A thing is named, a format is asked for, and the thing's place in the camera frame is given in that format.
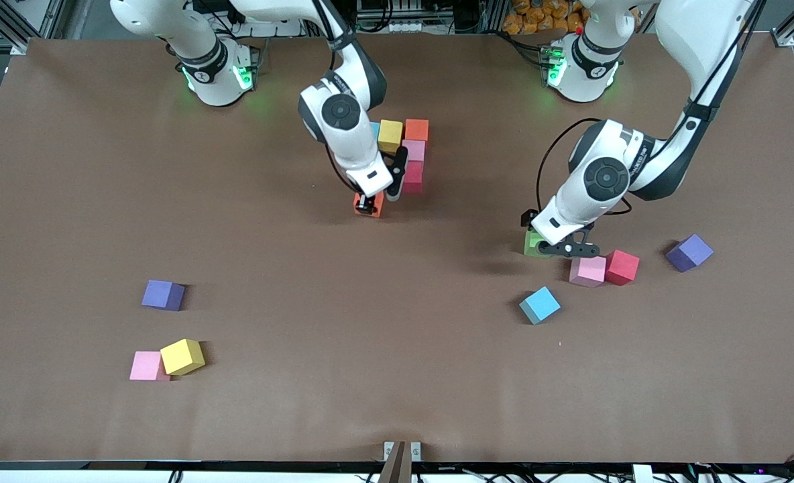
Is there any green foam cube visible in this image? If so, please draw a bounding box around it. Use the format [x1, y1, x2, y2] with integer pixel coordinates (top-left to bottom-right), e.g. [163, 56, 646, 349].
[524, 228, 551, 258]

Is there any paper table cover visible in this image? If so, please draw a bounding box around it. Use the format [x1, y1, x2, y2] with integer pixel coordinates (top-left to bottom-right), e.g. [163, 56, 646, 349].
[0, 32, 794, 465]

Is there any yellow foam cube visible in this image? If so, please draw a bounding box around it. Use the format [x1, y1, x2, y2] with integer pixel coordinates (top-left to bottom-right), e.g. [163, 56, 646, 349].
[160, 338, 207, 377]
[378, 119, 404, 155]

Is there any purple foam cube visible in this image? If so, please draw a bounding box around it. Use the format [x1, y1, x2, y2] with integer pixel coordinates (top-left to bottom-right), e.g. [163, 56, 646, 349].
[141, 279, 186, 312]
[665, 233, 714, 273]

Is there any grey electronics box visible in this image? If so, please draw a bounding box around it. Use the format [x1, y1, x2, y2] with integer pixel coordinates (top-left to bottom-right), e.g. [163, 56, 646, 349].
[355, 0, 426, 34]

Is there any black camera cable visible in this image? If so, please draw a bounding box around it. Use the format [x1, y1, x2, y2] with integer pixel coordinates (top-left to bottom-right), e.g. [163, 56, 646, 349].
[325, 138, 364, 199]
[535, 118, 634, 217]

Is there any metal mounting bracket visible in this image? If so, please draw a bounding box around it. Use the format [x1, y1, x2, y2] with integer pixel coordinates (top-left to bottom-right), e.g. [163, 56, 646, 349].
[383, 440, 422, 464]

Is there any red foam cube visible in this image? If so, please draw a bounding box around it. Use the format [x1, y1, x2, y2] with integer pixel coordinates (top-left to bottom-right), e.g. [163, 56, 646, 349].
[605, 249, 640, 286]
[400, 160, 424, 195]

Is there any black left camera cable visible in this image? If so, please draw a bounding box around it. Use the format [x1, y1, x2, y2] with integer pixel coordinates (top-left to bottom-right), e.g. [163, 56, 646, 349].
[535, 118, 634, 217]

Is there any grey camera pole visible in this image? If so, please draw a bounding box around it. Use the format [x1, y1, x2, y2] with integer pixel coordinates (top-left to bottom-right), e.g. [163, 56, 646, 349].
[377, 440, 412, 483]

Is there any black right camera cable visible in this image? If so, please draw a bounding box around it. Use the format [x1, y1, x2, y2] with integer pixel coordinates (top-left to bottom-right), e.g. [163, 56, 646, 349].
[325, 138, 364, 199]

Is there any orange fruit bag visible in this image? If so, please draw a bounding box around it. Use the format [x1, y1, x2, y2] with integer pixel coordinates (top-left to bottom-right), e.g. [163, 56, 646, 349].
[502, 0, 589, 36]

